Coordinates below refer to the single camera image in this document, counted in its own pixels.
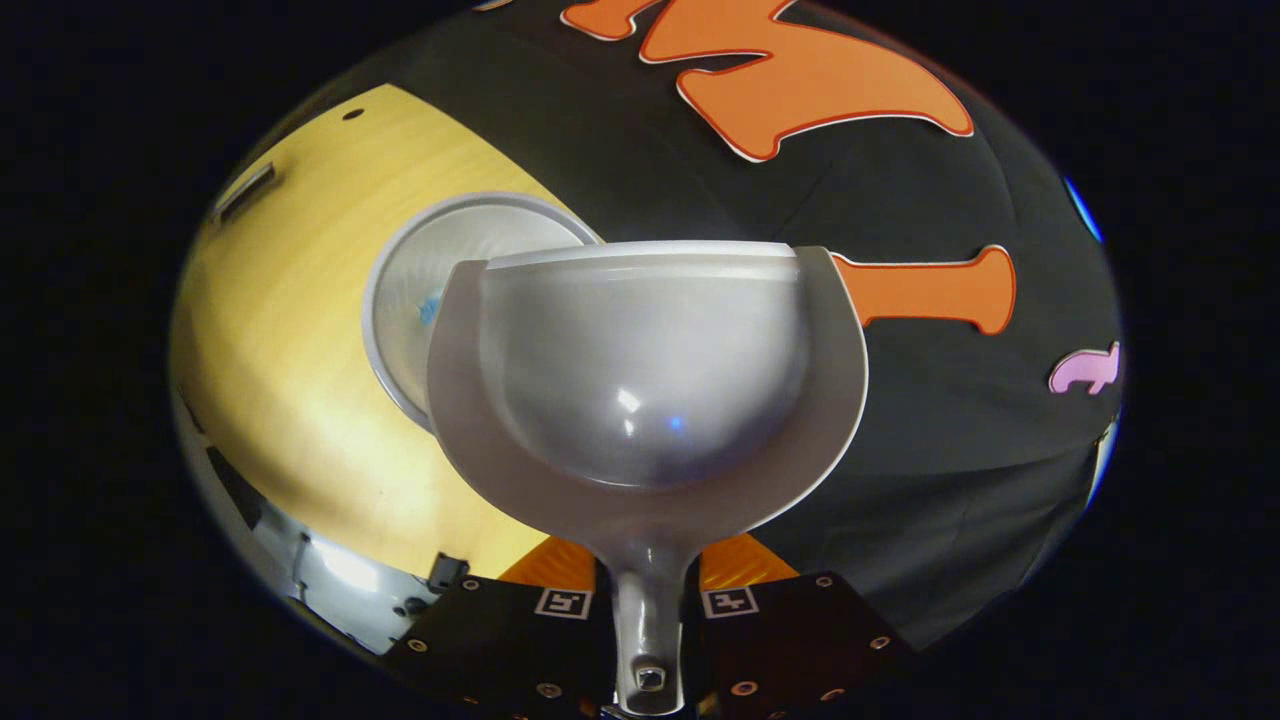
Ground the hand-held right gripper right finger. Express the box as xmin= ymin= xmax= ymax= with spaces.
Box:
xmin=685 ymin=535 xmax=916 ymax=720

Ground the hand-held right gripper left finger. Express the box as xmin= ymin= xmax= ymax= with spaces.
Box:
xmin=385 ymin=537 xmax=616 ymax=716

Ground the grey dustpan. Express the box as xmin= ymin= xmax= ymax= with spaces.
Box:
xmin=427 ymin=240 xmax=869 ymax=716

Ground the white ribbed garbage bin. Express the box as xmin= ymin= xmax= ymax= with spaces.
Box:
xmin=362 ymin=192 xmax=603 ymax=433

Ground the wooden desktop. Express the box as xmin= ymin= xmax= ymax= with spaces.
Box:
xmin=170 ymin=83 xmax=601 ymax=581

